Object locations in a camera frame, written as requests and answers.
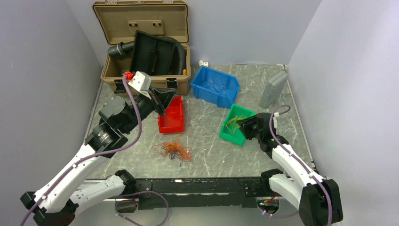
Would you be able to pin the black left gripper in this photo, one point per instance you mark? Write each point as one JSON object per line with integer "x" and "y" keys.
{"x": 164, "y": 95}

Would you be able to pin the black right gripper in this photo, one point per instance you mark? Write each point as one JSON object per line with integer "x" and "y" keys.
{"x": 246, "y": 124}

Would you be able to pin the white pipe elbow fitting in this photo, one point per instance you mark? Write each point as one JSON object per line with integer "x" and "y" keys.
{"x": 203, "y": 63}

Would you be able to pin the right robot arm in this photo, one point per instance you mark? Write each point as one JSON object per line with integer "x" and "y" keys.
{"x": 316, "y": 199}

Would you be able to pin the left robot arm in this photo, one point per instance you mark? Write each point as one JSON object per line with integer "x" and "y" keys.
{"x": 61, "y": 200}

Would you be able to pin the green plastic bin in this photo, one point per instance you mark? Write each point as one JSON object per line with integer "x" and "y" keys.
{"x": 230, "y": 129}

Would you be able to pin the red plastic bin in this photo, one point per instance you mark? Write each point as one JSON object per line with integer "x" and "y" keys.
{"x": 173, "y": 119}

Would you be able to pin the black tray insert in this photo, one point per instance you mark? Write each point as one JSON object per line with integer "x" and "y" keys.
{"x": 151, "y": 54}

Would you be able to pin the grey plastic case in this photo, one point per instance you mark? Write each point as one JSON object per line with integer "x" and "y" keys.
{"x": 273, "y": 89}

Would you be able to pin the blue plastic bin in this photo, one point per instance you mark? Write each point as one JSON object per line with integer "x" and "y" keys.
{"x": 214, "y": 86}

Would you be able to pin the tan open toolbox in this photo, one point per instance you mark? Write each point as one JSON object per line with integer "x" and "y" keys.
{"x": 120, "y": 19}

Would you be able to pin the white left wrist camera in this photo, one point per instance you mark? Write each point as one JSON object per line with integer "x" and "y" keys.
{"x": 139, "y": 81}

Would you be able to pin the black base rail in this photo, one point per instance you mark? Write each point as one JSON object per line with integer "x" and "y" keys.
{"x": 246, "y": 192}

